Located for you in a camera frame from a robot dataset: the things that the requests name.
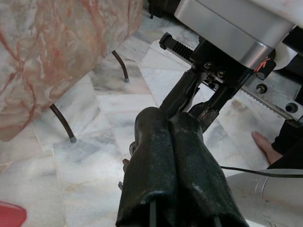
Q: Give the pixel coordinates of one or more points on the red plastic stool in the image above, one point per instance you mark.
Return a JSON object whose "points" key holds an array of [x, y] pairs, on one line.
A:
{"points": [[9, 215]]}

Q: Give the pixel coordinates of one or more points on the marble pattern folding table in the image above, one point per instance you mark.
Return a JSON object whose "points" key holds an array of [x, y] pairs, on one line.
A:
{"points": [[59, 59]]}

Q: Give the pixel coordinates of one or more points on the person's black trouser leg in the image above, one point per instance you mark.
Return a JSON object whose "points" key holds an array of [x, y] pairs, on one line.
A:
{"points": [[291, 142]]}

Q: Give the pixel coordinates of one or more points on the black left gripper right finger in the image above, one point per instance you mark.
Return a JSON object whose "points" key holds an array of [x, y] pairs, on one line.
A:
{"points": [[198, 179]]}

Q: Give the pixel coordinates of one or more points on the person's bare foot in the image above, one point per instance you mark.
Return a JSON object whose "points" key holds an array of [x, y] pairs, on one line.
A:
{"points": [[265, 144]]}

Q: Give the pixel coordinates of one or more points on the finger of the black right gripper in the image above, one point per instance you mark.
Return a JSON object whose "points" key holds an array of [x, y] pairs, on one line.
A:
{"points": [[213, 106], [177, 94]]}

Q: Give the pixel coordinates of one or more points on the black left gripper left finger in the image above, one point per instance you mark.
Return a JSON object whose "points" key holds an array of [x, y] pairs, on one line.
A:
{"points": [[151, 165]]}

